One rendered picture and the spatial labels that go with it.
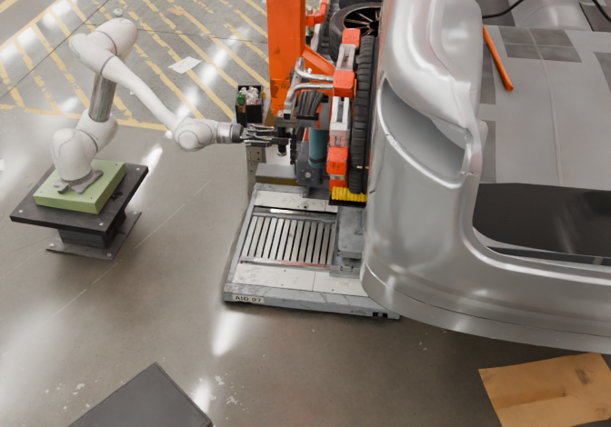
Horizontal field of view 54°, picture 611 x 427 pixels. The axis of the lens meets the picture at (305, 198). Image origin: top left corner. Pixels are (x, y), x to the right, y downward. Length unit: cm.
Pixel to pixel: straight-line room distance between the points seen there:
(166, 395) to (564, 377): 165
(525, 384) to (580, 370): 26
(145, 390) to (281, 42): 164
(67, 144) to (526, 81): 203
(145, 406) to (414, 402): 108
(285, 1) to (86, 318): 172
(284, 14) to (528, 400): 197
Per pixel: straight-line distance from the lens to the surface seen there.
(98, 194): 301
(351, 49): 246
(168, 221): 333
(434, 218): 146
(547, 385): 282
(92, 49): 259
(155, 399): 227
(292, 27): 285
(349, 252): 280
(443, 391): 268
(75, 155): 298
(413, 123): 149
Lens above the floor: 227
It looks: 42 degrees down
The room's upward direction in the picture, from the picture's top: straight up
